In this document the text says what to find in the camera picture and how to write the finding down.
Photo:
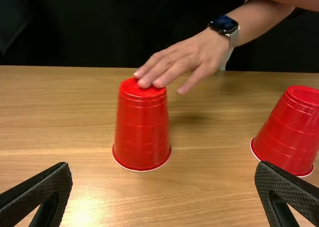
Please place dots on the red cup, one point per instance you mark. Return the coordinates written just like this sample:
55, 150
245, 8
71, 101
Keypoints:
142, 127
289, 132

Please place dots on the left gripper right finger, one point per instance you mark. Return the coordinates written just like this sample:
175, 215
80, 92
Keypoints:
286, 184

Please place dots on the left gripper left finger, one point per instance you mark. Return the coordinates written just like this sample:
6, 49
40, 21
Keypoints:
37, 188

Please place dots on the person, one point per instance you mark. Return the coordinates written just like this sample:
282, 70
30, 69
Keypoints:
199, 52

